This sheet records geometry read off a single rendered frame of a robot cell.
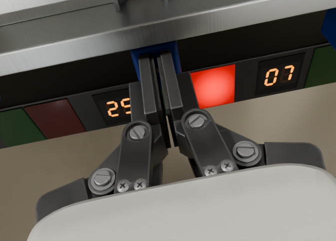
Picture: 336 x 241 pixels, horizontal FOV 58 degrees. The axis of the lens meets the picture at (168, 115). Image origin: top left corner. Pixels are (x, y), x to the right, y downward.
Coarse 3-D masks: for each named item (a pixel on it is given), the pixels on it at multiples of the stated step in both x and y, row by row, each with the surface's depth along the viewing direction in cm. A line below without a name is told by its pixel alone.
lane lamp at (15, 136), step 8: (0, 112) 20; (8, 112) 20; (16, 112) 20; (24, 112) 20; (0, 120) 20; (8, 120) 20; (16, 120) 20; (24, 120) 20; (0, 128) 21; (8, 128) 21; (16, 128) 21; (24, 128) 21; (32, 128) 21; (0, 136) 21; (8, 136) 22; (16, 136) 22; (24, 136) 22; (32, 136) 22; (40, 136) 22; (8, 144) 22; (16, 144) 22
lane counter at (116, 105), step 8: (128, 88) 20; (96, 96) 20; (104, 96) 20; (112, 96) 20; (120, 96) 20; (128, 96) 20; (96, 104) 20; (104, 104) 20; (112, 104) 20; (120, 104) 21; (128, 104) 21; (104, 112) 21; (112, 112) 21; (120, 112) 21; (128, 112) 21; (104, 120) 22; (112, 120) 22; (120, 120) 22; (128, 120) 22
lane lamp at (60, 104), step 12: (24, 108) 20; (36, 108) 20; (48, 108) 20; (60, 108) 20; (72, 108) 20; (36, 120) 21; (48, 120) 21; (60, 120) 21; (72, 120) 21; (48, 132) 22; (60, 132) 22; (72, 132) 22
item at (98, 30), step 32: (128, 0) 14; (160, 0) 14; (192, 0) 13; (224, 0) 13; (256, 0) 13; (288, 0) 13; (320, 0) 13; (0, 32) 14; (32, 32) 13; (64, 32) 13; (96, 32) 13; (128, 32) 13; (160, 32) 13; (192, 32) 13; (0, 64) 13; (32, 64) 13
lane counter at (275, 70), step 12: (264, 60) 19; (276, 60) 19; (288, 60) 20; (300, 60) 20; (264, 72) 20; (276, 72) 20; (288, 72) 20; (264, 84) 21; (276, 84) 21; (288, 84) 21
